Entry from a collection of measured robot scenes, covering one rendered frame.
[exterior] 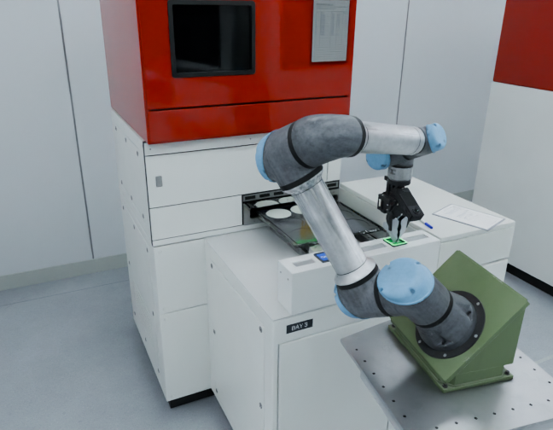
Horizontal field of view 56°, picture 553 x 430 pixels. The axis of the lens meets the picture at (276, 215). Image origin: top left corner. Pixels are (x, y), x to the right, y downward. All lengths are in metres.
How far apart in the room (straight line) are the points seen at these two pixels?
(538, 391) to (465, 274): 0.32
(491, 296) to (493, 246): 0.62
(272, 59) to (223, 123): 0.29
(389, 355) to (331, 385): 0.41
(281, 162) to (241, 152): 0.80
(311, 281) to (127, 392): 1.33
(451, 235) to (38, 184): 2.45
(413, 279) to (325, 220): 0.24
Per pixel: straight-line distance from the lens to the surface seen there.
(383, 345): 1.46
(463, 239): 1.85
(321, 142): 1.12
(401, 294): 1.21
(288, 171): 1.19
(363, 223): 1.99
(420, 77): 4.35
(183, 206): 1.96
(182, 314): 2.17
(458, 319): 1.32
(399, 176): 1.61
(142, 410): 2.50
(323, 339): 1.66
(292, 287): 1.50
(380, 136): 1.24
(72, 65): 3.28
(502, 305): 1.36
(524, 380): 1.47
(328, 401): 1.84
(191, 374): 2.35
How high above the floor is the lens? 1.67
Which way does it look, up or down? 22 degrees down
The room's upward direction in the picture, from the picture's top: 1 degrees clockwise
